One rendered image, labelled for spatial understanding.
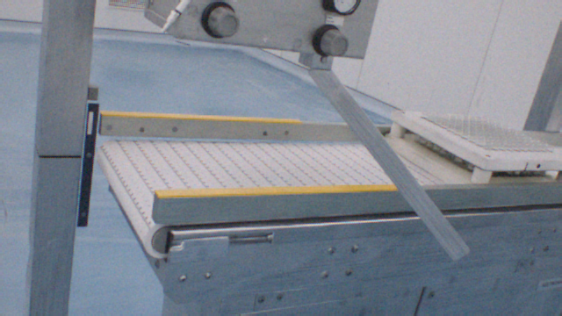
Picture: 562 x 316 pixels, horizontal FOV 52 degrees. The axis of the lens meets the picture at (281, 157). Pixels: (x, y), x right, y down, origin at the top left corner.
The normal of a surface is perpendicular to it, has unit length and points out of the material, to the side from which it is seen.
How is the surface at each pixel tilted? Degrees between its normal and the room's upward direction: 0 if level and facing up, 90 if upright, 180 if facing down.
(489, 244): 90
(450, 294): 90
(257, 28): 90
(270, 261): 90
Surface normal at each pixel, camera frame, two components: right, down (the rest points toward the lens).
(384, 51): -0.79, 0.05
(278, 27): 0.47, 0.38
